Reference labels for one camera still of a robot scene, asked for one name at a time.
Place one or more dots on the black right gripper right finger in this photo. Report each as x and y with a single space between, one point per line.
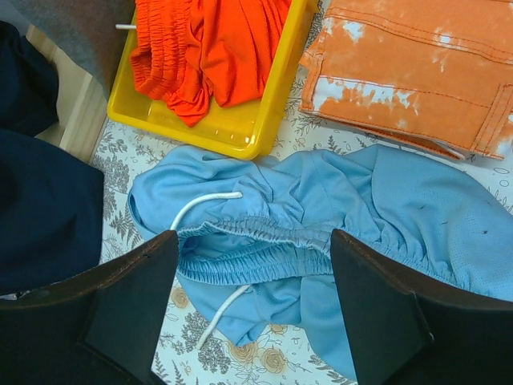
404 327

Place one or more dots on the grey sweat shorts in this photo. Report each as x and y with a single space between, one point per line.
84 30

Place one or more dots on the bright orange shorts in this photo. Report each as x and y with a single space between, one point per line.
190 53

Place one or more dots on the navy blue shorts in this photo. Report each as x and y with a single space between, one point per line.
51 202

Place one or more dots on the yellow plastic tray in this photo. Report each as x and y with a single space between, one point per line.
244 131

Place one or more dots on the orange bleached denim shorts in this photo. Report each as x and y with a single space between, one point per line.
433 74

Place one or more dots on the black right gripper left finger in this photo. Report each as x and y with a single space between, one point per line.
99 327

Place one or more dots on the light blue shorts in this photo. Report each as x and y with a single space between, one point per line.
255 236

